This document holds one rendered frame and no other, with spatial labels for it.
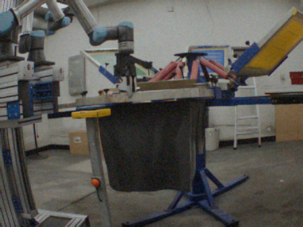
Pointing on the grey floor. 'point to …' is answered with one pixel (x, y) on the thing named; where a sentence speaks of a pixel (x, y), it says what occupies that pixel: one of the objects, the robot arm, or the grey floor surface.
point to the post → (97, 159)
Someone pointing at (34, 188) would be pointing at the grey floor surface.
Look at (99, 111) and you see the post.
